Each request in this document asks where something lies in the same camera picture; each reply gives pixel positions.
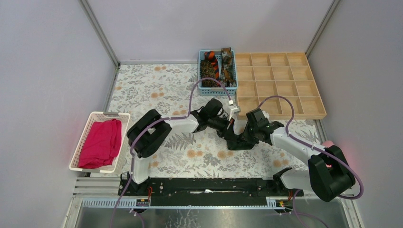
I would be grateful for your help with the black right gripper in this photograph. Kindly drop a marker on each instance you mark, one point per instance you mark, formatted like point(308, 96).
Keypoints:
point(248, 125)

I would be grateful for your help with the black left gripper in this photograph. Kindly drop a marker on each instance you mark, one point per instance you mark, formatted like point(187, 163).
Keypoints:
point(225, 129)

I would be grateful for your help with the dark green leaf tie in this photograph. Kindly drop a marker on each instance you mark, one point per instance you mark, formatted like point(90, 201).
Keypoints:
point(243, 141)

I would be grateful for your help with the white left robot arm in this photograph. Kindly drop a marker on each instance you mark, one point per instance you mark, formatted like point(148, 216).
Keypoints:
point(148, 134)

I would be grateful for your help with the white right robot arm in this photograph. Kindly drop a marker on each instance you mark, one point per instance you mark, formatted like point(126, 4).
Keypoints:
point(328, 174)

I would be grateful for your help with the orange grey floral tie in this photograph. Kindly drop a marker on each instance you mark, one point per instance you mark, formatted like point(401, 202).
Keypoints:
point(227, 77)

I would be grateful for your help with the black gold patterned tie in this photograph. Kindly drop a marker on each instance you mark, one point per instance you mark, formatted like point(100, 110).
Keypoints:
point(203, 74)

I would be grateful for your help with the wooden compartment tray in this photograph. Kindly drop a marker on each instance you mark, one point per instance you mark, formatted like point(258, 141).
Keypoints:
point(283, 82)

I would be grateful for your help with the light blue plastic basket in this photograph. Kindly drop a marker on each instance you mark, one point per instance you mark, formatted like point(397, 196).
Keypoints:
point(219, 69)

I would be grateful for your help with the orange black striped tie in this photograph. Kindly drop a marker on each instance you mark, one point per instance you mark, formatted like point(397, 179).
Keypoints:
point(213, 68)

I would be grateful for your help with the pink cloth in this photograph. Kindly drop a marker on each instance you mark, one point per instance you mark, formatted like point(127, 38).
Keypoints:
point(327, 143)

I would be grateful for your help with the red cloth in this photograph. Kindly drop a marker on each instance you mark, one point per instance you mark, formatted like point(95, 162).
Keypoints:
point(102, 144)

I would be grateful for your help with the white plastic basket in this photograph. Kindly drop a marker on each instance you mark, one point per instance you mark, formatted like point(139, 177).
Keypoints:
point(119, 160)

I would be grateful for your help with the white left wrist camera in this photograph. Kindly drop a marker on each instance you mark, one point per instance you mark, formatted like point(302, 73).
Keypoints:
point(233, 109)

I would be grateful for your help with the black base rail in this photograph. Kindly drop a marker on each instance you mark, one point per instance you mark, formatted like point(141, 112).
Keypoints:
point(216, 192)

